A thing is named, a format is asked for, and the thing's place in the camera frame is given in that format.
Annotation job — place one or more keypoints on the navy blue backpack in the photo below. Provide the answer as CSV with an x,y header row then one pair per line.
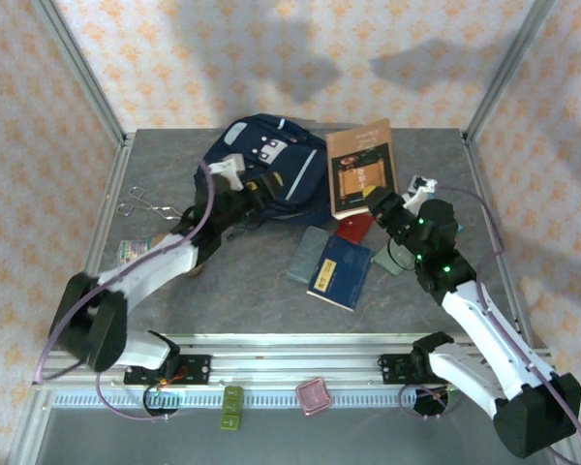
x,y
266,164

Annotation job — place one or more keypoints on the red wallet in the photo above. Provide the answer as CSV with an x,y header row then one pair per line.
x,y
354,228

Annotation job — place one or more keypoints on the green wallet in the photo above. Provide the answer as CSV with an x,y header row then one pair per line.
x,y
392,259

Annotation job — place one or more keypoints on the brown book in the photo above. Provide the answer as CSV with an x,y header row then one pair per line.
x,y
360,164

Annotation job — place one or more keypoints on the tan beige pouch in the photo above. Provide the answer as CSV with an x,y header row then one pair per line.
x,y
197,271

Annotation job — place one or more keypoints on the blue book with yellow label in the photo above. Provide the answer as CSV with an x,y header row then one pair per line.
x,y
341,273

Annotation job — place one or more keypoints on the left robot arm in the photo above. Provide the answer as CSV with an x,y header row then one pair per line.
x,y
145,271

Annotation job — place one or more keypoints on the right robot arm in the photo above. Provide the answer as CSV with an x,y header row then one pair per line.
x,y
484,329

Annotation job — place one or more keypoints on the small green tissue pack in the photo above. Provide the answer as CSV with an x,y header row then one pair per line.
x,y
135,249

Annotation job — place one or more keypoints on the metal scissors clamp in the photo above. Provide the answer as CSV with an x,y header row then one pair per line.
x,y
147,207

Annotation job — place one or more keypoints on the pink square tray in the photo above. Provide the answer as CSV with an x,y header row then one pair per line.
x,y
314,397

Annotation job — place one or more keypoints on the green button box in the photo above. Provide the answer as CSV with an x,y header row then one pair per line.
x,y
231,408

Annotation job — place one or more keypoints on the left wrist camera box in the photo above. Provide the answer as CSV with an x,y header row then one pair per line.
x,y
227,169

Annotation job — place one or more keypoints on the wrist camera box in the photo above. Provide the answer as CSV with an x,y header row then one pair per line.
x,y
418,190
227,169

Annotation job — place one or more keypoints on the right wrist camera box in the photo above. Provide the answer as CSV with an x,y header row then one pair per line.
x,y
418,190

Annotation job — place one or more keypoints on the right aluminium side rail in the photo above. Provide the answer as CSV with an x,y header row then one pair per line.
x,y
494,194

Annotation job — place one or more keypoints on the aluminium side rail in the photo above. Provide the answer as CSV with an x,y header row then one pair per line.
x,y
494,194
101,232

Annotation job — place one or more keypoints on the left aluminium side rail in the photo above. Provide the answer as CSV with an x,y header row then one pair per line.
x,y
101,232

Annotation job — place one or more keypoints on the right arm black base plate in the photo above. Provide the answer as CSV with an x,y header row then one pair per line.
x,y
392,368

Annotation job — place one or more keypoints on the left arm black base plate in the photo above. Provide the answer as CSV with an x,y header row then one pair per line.
x,y
198,368

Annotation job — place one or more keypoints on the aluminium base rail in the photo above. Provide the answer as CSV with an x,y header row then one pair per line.
x,y
290,363

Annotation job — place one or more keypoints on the right aluminium frame post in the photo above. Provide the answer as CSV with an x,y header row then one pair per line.
x,y
508,68

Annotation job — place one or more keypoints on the aluminium frame post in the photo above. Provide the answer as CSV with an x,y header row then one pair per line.
x,y
77,68
508,68

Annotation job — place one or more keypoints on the left aluminium frame post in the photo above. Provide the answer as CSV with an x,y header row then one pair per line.
x,y
77,68

